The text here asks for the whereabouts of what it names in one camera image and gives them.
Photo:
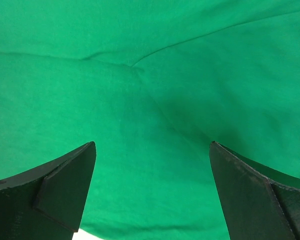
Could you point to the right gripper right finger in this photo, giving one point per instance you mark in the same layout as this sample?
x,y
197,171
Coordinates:
x,y
258,202

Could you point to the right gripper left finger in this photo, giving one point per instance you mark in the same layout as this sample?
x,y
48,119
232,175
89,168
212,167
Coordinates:
x,y
47,202

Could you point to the green t shirt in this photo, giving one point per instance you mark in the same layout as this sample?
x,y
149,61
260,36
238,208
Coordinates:
x,y
152,83

